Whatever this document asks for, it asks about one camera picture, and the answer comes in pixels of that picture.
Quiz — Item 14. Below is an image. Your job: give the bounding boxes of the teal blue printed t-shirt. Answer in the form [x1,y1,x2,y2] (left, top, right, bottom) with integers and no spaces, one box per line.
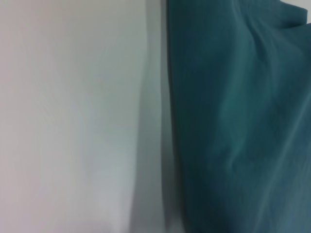
[166,0,311,233]

